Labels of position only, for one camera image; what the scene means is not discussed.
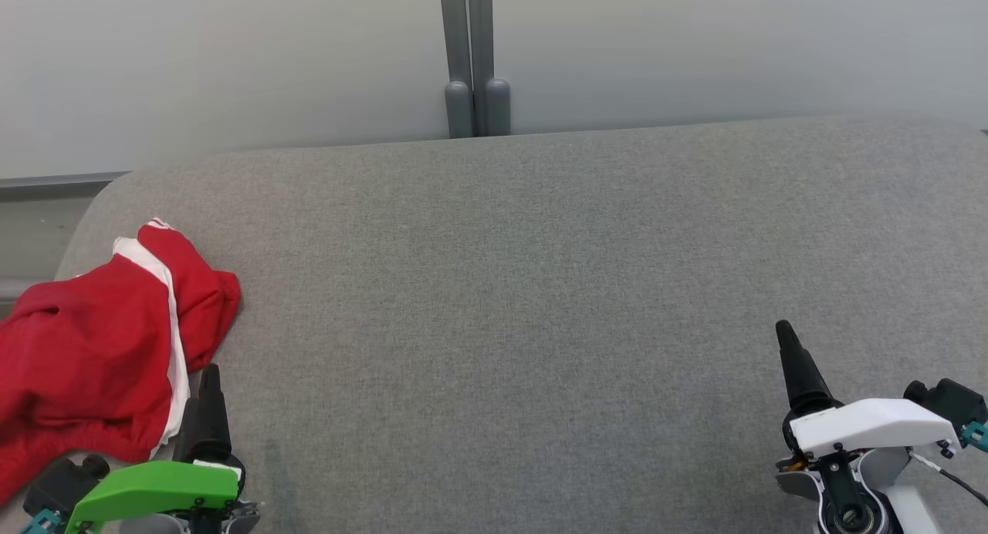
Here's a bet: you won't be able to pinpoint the red shorts with white band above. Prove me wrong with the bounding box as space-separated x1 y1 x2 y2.
0 237 191 512

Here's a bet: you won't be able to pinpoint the grey fabric sofa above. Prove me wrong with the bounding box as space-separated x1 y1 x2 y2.
0 113 988 534

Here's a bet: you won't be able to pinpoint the left cable with teal plug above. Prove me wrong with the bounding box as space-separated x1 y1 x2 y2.
19 509 64 534

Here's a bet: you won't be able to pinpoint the right cable with teal plug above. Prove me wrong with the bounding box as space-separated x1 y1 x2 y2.
911 421 988 509

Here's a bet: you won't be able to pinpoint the grey partition post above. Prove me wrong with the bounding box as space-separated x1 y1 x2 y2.
468 0 512 137
438 0 474 140

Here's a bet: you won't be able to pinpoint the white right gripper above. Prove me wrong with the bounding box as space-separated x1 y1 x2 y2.
775 319 963 534

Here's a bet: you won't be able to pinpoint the cable with teal plug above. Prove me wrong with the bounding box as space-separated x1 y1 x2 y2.
19 509 64 534
911 421 988 509

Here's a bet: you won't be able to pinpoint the grey wall base rail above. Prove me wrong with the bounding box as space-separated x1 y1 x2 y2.
0 171 130 203

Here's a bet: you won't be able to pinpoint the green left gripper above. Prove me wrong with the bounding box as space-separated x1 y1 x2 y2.
66 366 260 534

